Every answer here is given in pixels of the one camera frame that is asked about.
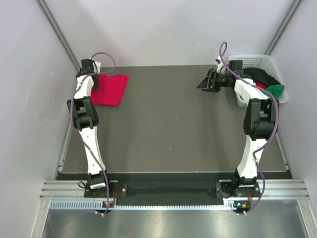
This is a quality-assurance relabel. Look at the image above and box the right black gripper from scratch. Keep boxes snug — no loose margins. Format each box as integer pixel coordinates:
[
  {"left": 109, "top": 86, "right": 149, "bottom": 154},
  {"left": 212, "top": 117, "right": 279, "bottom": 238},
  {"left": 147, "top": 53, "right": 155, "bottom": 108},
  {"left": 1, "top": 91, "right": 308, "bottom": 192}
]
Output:
[{"left": 196, "top": 69, "right": 231, "bottom": 93}]

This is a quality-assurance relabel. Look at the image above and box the pink t shirt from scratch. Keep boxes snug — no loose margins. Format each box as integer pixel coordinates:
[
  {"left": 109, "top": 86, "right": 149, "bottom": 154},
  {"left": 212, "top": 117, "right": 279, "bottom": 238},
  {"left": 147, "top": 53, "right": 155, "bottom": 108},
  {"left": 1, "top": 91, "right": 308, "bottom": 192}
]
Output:
[{"left": 91, "top": 74, "right": 129, "bottom": 107}]

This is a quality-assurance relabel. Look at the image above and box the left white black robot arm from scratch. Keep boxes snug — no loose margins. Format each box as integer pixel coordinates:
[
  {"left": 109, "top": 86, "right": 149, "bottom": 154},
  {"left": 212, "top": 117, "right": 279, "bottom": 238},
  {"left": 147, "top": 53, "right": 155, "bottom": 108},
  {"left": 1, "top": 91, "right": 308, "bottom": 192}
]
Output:
[{"left": 67, "top": 58, "right": 112, "bottom": 197}]

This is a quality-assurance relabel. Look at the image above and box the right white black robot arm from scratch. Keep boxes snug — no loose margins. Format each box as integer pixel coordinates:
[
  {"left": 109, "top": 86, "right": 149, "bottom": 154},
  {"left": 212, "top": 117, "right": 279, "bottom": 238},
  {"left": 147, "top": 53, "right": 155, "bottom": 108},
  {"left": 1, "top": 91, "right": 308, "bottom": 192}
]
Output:
[{"left": 197, "top": 58, "right": 279, "bottom": 198}]

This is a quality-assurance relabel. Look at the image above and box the black t shirt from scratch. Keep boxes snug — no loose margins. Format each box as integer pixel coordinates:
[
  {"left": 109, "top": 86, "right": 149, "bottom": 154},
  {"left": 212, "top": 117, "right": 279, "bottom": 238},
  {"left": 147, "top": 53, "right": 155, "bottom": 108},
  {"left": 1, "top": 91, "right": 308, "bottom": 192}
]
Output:
[{"left": 243, "top": 67, "right": 280, "bottom": 87}]

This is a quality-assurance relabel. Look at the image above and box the red t shirt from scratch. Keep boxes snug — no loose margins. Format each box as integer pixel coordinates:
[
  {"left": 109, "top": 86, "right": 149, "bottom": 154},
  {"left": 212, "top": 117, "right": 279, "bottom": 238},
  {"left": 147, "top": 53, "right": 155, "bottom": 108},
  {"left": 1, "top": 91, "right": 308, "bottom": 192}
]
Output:
[{"left": 256, "top": 82, "right": 267, "bottom": 89}]

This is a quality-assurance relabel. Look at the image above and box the white plastic basket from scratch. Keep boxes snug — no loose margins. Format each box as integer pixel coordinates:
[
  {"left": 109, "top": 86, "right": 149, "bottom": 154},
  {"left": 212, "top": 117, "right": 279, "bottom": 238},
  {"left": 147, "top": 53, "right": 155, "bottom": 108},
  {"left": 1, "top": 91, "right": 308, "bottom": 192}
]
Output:
[{"left": 229, "top": 54, "right": 289, "bottom": 108}]

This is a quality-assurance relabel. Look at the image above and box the green t shirt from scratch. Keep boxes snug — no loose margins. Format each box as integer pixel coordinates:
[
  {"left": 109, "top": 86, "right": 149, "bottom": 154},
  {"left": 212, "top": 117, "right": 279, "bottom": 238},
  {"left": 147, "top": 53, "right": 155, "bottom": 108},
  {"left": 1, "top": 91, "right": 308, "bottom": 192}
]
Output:
[{"left": 265, "top": 84, "right": 284, "bottom": 99}]

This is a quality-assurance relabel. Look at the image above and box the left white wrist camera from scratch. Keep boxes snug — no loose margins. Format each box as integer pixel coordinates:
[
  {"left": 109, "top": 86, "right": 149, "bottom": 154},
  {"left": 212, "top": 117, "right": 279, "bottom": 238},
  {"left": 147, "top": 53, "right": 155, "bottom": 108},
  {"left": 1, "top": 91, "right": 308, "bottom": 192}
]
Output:
[{"left": 93, "top": 61, "right": 101, "bottom": 73}]

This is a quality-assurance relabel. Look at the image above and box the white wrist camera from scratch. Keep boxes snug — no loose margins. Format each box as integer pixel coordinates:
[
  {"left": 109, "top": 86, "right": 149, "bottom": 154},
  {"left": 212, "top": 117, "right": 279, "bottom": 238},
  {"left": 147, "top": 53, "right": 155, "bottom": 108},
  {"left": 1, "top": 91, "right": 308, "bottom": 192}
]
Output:
[
  {"left": 93, "top": 61, "right": 101, "bottom": 73},
  {"left": 215, "top": 56, "right": 226, "bottom": 74}
]

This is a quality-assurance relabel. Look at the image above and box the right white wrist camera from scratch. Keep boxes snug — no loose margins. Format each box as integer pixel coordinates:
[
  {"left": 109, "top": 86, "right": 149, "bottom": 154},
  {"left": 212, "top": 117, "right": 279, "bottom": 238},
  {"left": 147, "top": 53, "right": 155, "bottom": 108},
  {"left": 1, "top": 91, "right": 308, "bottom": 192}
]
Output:
[{"left": 215, "top": 56, "right": 226, "bottom": 74}]

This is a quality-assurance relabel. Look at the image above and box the left aluminium corner post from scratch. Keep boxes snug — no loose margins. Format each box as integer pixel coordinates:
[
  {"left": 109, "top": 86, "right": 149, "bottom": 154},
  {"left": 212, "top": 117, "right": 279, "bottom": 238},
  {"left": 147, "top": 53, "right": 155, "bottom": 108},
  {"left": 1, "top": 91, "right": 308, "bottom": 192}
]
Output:
[{"left": 35, "top": 0, "right": 80, "bottom": 71}]

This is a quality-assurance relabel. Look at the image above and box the aluminium corner post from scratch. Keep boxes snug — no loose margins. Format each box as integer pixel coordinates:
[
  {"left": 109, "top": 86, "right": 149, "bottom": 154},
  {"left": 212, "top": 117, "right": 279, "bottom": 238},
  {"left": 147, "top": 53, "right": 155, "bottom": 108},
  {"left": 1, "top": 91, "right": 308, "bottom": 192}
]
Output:
[
  {"left": 35, "top": 0, "right": 80, "bottom": 71},
  {"left": 264, "top": 0, "right": 304, "bottom": 56}
]

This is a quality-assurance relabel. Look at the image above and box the right aluminium corner post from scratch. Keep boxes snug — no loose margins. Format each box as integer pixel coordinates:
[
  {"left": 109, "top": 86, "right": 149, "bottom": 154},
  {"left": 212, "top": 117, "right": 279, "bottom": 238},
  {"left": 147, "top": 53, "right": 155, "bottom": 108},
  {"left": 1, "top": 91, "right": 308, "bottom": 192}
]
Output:
[{"left": 264, "top": 0, "right": 304, "bottom": 56}]

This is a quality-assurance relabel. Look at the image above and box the grey slotted cable duct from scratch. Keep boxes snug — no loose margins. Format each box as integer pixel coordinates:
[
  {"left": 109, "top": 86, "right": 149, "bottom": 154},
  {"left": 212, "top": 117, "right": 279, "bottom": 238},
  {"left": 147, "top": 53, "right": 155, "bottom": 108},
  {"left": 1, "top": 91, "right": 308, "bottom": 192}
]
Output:
[{"left": 50, "top": 199, "right": 251, "bottom": 209}]

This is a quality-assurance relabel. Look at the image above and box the aluminium frame rail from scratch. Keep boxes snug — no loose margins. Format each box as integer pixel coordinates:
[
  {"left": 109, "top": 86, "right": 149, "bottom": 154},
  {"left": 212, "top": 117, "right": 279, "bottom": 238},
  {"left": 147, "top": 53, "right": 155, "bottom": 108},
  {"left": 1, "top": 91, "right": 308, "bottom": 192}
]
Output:
[{"left": 40, "top": 179, "right": 310, "bottom": 200}]

